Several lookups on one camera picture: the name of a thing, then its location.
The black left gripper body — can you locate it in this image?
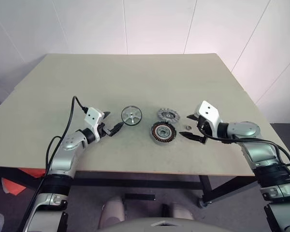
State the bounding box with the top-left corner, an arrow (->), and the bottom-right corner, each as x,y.
98,122 -> 112,138

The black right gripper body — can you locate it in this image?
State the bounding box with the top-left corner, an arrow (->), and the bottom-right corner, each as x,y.
196,116 -> 214,139

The spoked metal wheel cover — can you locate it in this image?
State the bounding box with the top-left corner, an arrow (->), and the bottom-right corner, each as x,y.
121,105 -> 144,127

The copper wound motor stator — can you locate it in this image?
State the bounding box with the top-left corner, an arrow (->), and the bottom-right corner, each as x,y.
149,121 -> 178,146

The grey finned rotor disc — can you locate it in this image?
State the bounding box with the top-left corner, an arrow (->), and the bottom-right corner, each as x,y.
157,107 -> 181,124

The black caster wheel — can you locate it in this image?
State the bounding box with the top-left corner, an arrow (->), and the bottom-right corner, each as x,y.
198,197 -> 210,209

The short black bar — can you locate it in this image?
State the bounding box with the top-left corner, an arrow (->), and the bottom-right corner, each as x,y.
124,193 -> 157,202

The beige rounded robot knee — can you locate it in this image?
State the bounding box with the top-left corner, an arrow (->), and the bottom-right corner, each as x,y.
170,203 -> 195,221
98,195 -> 125,230

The grey robot torso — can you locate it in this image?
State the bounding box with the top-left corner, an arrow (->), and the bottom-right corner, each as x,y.
103,217 -> 202,232

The orange object under table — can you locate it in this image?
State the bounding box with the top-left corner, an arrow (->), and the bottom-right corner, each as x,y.
1,168 -> 48,197

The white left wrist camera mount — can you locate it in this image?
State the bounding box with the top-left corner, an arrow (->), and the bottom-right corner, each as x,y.
84,108 -> 105,144

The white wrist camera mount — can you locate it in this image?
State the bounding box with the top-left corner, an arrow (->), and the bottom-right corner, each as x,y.
84,108 -> 105,144
194,101 -> 224,139

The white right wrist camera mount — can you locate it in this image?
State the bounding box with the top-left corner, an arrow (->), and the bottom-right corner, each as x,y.
194,101 -> 224,139

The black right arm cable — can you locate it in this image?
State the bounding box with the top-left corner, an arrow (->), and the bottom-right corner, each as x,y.
197,122 -> 290,184

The black metal table frame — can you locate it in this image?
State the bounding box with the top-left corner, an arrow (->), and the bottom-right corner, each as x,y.
0,166 -> 261,208

